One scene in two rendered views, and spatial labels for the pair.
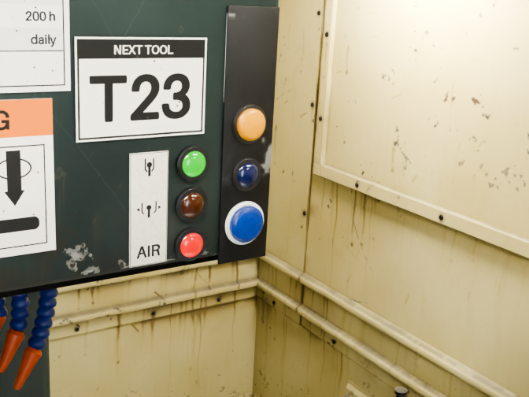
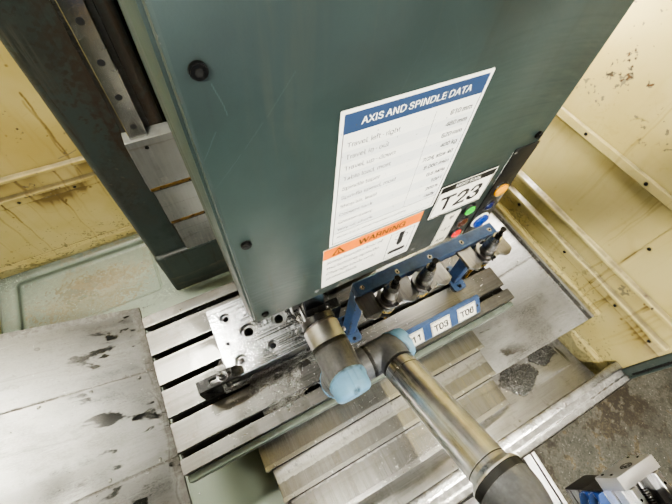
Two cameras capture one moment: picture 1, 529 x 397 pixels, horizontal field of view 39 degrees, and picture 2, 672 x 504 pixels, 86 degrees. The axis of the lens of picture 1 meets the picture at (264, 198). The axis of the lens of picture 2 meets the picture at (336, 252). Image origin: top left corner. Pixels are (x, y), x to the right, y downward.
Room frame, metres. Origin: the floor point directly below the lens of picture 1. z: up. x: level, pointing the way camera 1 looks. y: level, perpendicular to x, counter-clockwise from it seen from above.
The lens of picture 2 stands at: (0.16, 0.25, 2.07)
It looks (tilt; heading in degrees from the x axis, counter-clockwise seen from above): 58 degrees down; 1
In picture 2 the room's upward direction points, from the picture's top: 7 degrees clockwise
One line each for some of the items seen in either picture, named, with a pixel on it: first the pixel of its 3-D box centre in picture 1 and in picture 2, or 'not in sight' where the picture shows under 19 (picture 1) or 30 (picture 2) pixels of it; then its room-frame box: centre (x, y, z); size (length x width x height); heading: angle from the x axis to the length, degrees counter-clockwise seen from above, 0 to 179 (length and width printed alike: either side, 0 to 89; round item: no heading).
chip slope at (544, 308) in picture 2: not in sight; (435, 272); (0.94, -0.17, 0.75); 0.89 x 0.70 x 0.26; 34
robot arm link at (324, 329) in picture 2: not in sight; (325, 332); (0.41, 0.26, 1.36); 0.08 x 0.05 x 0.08; 124
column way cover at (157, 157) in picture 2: not in sight; (233, 180); (0.95, 0.62, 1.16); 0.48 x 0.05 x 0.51; 124
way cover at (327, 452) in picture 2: not in sight; (393, 419); (0.36, -0.01, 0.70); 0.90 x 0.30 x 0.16; 124
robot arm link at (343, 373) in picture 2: not in sight; (342, 369); (0.34, 0.22, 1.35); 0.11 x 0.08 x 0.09; 34
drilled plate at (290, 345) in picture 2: not in sight; (264, 326); (0.53, 0.45, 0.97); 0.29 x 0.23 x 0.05; 124
